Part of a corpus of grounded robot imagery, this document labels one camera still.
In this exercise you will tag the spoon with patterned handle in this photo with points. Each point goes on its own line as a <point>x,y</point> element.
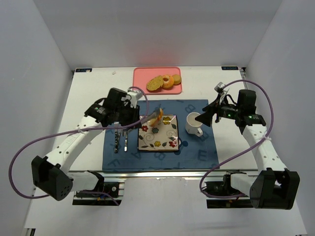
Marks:
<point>126,141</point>

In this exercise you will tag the fork with patterned handle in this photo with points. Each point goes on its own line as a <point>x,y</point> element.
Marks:
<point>116,126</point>

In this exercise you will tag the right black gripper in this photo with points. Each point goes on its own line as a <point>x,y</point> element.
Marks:
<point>214,112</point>

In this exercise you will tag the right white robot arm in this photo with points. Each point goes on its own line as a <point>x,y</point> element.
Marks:
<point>276,186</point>

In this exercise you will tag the square floral plate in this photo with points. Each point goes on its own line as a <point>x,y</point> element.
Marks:
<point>164,136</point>

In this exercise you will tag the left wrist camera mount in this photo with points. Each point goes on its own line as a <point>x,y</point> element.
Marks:
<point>132,97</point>

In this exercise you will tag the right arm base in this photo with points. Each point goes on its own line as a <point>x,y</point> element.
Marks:
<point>225,195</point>

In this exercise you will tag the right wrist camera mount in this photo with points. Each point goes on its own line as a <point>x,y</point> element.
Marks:
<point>220,89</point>

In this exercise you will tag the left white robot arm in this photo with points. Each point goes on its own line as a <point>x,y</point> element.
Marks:
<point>51,173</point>

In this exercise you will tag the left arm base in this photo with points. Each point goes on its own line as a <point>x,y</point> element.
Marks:
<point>104,193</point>

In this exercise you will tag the small round muffin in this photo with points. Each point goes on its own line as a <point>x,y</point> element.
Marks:
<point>177,79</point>

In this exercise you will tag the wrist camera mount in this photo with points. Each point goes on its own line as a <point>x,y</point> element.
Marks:
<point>220,89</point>
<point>132,97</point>

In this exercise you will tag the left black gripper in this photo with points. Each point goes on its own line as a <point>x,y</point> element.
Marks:
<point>134,116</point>

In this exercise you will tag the sugared donut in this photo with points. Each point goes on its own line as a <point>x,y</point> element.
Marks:
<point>168,81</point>

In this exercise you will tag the bread slice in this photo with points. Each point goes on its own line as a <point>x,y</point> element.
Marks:
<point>155,121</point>
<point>155,83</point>

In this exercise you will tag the white mug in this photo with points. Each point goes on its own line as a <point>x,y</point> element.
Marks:
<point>192,126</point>

